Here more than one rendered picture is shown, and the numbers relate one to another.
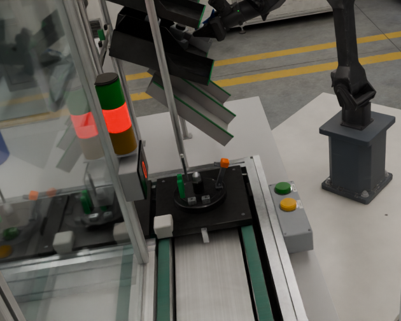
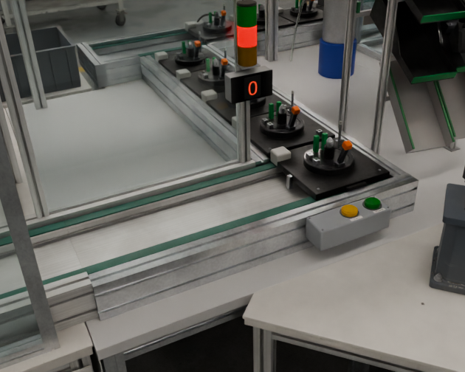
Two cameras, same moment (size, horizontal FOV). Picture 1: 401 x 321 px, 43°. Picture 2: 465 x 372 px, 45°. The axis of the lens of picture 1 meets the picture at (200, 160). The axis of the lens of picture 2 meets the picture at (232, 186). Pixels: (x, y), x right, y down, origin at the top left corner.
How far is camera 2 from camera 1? 1.08 m
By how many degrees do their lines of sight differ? 52
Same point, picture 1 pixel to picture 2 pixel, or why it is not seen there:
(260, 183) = (373, 190)
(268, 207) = (339, 201)
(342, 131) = (452, 198)
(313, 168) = not seen: outside the picture
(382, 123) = not seen: outside the picture
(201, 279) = (249, 198)
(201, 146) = (442, 161)
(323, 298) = (278, 277)
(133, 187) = (228, 89)
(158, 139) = not seen: hidden behind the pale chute
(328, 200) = (417, 258)
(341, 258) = (334, 280)
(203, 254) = (277, 192)
